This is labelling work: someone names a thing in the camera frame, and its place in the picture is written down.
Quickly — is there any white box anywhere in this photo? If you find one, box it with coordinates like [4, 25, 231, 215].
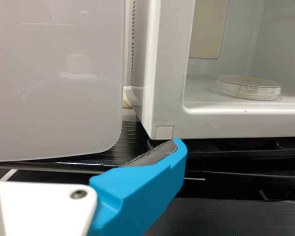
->
[0, 0, 126, 162]

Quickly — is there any white incubator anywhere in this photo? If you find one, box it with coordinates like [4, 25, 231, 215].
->
[124, 0, 295, 140]

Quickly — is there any petri dish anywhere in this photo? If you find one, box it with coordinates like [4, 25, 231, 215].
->
[215, 75, 283, 101]

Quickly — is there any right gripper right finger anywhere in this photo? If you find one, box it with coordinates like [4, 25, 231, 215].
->
[88, 137, 188, 236]

